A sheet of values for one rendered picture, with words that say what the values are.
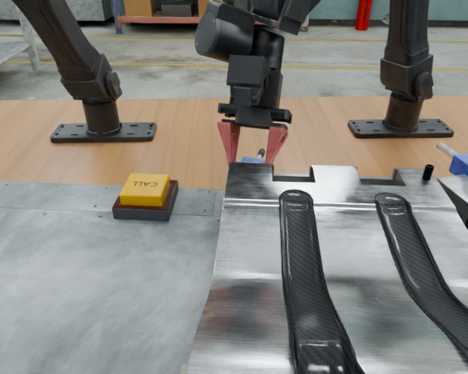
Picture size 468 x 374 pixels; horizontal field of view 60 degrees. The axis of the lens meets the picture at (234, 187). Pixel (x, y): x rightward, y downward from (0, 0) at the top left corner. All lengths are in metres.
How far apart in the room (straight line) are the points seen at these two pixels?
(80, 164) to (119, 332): 0.38
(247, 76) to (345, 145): 0.35
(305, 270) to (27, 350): 0.29
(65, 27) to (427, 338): 0.60
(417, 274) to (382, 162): 0.38
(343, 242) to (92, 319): 0.28
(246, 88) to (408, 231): 0.25
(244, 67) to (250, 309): 0.30
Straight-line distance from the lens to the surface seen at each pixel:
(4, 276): 0.57
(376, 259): 0.42
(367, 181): 0.56
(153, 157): 0.75
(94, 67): 0.75
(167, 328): 0.45
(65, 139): 0.85
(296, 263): 0.40
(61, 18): 0.68
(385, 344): 0.30
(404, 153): 0.81
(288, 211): 0.46
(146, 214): 0.58
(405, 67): 0.80
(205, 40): 0.57
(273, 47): 0.60
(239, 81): 0.51
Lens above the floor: 1.15
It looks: 33 degrees down
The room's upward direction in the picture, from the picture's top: straight up
